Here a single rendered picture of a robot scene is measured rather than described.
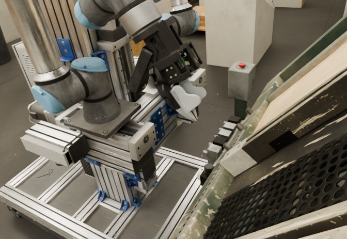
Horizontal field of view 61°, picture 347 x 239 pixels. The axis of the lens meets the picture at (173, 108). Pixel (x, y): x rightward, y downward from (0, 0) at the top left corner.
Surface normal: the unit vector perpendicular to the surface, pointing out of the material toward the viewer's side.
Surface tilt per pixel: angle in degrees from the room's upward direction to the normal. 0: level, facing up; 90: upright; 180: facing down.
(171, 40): 85
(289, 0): 90
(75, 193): 0
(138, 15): 71
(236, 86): 90
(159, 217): 0
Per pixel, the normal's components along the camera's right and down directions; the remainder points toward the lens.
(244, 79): -0.51, 0.52
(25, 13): 0.34, 0.43
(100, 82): 0.75, 0.30
